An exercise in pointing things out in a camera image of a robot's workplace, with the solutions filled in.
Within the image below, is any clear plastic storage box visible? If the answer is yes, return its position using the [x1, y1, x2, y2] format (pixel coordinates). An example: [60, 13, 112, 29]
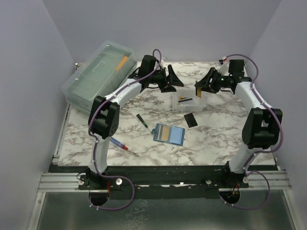
[62, 41, 137, 114]

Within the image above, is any blue red screwdriver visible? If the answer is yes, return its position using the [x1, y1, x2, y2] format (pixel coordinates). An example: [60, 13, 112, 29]
[110, 138, 139, 157]

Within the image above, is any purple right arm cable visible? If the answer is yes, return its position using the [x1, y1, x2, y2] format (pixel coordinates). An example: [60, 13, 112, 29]
[222, 54, 285, 210]

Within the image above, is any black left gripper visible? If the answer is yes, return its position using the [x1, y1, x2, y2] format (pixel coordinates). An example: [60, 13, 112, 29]
[148, 65, 183, 93]

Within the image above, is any white striped credit card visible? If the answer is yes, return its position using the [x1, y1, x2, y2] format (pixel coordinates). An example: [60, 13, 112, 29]
[178, 97, 195, 105]

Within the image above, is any black credit card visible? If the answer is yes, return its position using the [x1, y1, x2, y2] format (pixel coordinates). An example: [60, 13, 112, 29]
[184, 113, 198, 128]

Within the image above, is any orange pen in box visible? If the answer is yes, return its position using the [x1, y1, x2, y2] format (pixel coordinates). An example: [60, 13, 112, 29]
[116, 56, 129, 71]

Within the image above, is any blue leather card holder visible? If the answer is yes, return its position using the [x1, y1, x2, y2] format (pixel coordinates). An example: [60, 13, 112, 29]
[152, 123, 185, 146]

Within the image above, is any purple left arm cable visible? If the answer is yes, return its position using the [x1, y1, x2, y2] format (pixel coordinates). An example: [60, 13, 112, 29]
[88, 49, 166, 211]

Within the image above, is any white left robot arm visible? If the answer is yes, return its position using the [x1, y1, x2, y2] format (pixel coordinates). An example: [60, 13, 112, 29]
[88, 55, 184, 189]

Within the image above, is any aluminium frame rail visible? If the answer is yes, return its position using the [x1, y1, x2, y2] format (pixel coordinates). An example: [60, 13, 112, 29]
[38, 171, 292, 193]

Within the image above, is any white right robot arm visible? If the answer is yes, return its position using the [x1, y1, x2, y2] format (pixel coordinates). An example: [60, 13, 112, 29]
[195, 56, 283, 188]

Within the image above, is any green black screwdriver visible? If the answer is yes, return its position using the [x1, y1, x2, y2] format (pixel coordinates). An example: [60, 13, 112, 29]
[136, 114, 153, 134]

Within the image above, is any white plastic card tray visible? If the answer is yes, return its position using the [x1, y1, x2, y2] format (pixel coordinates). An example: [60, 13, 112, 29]
[172, 88, 206, 113]

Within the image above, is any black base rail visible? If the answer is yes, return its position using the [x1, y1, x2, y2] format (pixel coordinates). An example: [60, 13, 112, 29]
[43, 165, 278, 203]

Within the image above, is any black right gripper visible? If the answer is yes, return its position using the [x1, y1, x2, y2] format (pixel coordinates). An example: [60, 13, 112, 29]
[195, 68, 231, 94]

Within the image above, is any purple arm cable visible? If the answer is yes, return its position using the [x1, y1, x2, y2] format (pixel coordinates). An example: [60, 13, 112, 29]
[88, 49, 166, 211]
[222, 54, 285, 210]

